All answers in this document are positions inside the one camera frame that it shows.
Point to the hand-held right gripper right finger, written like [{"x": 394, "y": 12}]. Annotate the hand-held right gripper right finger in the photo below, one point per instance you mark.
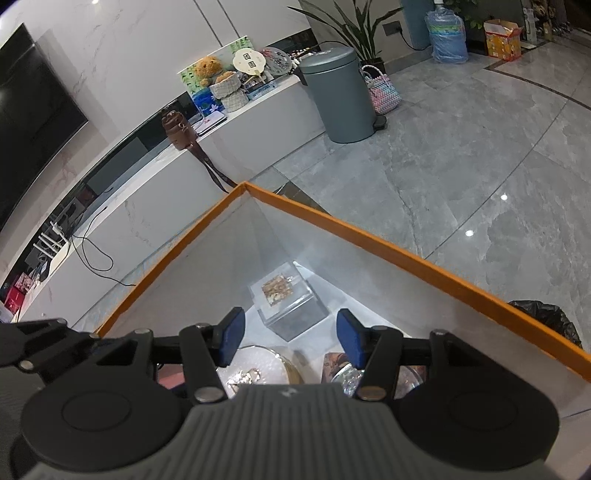
[{"x": 349, "y": 338}]

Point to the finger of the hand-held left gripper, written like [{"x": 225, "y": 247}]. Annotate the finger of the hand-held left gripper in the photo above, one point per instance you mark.
[{"x": 46, "y": 346}]

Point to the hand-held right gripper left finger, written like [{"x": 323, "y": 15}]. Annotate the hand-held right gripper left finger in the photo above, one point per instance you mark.
[{"x": 231, "y": 336}]

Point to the round clear display case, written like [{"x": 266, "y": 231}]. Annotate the round clear display case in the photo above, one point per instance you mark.
[{"x": 263, "y": 364}]

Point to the clear square box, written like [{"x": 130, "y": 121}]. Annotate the clear square box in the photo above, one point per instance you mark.
[{"x": 295, "y": 318}]

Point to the clear glass with yellow item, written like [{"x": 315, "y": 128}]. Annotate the clear glass with yellow item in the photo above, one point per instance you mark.
[{"x": 406, "y": 376}]

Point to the orange storage box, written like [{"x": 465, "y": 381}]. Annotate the orange storage box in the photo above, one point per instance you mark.
[{"x": 415, "y": 264}]

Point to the red gift box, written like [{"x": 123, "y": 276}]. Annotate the red gift box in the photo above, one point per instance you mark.
[{"x": 14, "y": 300}]

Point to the pink gift box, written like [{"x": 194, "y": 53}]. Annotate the pink gift box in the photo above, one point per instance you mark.
[{"x": 25, "y": 281}]

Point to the pink object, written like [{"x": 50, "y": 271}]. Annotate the pink object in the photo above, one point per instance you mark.
[{"x": 168, "y": 377}]

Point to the white router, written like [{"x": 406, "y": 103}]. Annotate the white router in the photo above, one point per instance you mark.
[{"x": 51, "y": 240}]

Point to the black garbage bag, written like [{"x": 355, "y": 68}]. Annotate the black garbage bag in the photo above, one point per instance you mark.
[{"x": 549, "y": 321}]

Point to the brown leather bag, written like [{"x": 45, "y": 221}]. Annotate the brown leather bag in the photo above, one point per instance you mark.
[{"x": 178, "y": 131}]

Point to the black television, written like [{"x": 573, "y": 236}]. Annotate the black television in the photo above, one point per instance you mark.
[{"x": 32, "y": 124}]

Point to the blue picture book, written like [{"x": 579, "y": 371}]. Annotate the blue picture book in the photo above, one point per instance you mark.
[{"x": 205, "y": 105}]

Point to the white knitted basket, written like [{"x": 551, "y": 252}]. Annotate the white knitted basket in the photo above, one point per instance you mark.
[
  {"x": 235, "y": 101},
  {"x": 226, "y": 86}
]

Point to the grey pedal trash can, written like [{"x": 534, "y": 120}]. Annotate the grey pedal trash can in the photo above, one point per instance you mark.
[{"x": 339, "y": 97}]

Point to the pastel woven bag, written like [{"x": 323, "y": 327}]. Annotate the pastel woven bag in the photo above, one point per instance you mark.
[{"x": 382, "y": 92}]

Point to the green printed picture board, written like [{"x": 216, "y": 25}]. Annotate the green printed picture board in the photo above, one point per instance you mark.
[{"x": 187, "y": 78}]

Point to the brown teddy bear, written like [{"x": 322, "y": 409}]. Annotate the brown teddy bear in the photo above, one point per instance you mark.
[{"x": 205, "y": 69}]

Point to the round hand fan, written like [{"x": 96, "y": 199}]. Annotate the round hand fan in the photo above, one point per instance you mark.
[{"x": 249, "y": 62}]

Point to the long-leaf potted plant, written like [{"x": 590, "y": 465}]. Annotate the long-leaf potted plant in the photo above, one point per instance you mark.
[{"x": 364, "y": 32}]

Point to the blue water bottle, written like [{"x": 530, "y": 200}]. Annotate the blue water bottle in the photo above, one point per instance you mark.
[{"x": 445, "y": 39}]

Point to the printed cardboard box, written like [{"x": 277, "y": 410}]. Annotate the printed cardboard box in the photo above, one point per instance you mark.
[{"x": 503, "y": 39}]

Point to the black wall socket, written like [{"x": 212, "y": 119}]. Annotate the black wall socket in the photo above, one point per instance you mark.
[{"x": 393, "y": 27}]

